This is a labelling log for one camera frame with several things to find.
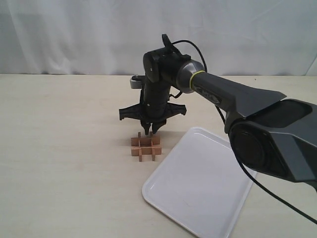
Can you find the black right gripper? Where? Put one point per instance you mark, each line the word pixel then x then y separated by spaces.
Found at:
pixel 153 107

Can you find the wooden notched piece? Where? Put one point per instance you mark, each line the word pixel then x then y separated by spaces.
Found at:
pixel 139 147
pixel 145 150
pixel 153 149
pixel 145 141

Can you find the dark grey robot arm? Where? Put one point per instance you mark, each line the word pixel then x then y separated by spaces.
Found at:
pixel 267 131

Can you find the white plastic tray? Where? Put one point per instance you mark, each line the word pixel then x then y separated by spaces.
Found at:
pixel 200 185

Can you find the white curtain backdrop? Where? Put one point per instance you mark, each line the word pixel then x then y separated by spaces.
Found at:
pixel 236 37

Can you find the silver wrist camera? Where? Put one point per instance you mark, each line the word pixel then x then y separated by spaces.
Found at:
pixel 137 81

